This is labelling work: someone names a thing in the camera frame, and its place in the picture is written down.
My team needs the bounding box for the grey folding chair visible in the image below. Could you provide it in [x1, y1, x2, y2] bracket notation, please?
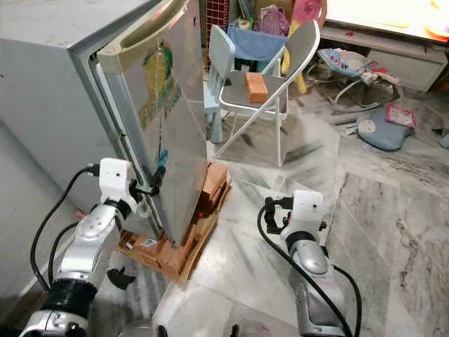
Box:
[216, 19, 322, 169]

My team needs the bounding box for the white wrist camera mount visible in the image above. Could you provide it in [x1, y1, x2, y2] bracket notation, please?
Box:
[98, 158, 138, 206]
[288, 190, 326, 236]

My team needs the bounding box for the fruit sticker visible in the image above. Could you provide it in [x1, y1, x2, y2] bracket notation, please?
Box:
[142, 44, 178, 131]

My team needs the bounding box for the blue cloth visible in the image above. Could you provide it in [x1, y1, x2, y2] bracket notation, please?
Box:
[226, 26, 285, 64]

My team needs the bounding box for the white low cabinet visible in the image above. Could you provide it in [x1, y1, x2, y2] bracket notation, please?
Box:
[319, 0, 449, 93]

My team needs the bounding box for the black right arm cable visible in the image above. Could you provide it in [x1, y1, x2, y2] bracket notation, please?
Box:
[262, 197, 363, 337]

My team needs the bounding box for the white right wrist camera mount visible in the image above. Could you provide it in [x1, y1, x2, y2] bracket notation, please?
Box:
[288, 190, 326, 236]

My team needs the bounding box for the grey blue baby pillow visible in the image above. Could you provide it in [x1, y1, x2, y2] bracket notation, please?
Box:
[354, 105, 418, 152]

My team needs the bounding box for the black plastic piece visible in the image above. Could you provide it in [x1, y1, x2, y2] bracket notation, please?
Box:
[107, 266, 136, 291]

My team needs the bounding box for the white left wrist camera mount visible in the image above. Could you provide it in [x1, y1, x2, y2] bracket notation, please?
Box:
[98, 158, 138, 206]

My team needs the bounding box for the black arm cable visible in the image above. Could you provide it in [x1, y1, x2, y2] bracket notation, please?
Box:
[30, 164, 102, 292]
[262, 197, 363, 337]
[50, 220, 86, 282]

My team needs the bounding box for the pale blue plastic chair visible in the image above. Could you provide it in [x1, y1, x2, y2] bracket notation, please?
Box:
[203, 25, 236, 145]

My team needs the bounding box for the pink bag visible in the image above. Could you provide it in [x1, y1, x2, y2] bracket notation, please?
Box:
[255, 5, 290, 37]

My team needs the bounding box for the grey refrigerator cabinet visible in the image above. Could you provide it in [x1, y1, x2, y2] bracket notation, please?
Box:
[0, 0, 187, 239]

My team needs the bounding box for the silver refrigerator door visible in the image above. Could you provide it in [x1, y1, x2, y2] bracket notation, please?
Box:
[97, 0, 211, 248]

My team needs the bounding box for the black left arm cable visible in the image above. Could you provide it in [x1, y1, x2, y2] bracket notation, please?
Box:
[50, 220, 86, 282]
[30, 164, 102, 292]

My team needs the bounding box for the pink yellow plastic toy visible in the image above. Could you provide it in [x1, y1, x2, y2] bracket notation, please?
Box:
[281, 0, 327, 95]

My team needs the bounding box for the orange brick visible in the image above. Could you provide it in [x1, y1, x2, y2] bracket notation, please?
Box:
[243, 71, 269, 105]

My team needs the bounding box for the baby bouncer seat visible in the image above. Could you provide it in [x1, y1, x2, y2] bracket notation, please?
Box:
[316, 47, 401, 114]

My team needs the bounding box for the red lattice rack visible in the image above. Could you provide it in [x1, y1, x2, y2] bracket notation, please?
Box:
[205, 0, 229, 29]

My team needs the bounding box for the pink packet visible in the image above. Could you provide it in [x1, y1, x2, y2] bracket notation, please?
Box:
[384, 104, 417, 130]

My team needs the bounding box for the wooden pallet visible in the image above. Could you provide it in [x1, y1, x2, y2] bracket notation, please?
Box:
[118, 183, 232, 285]

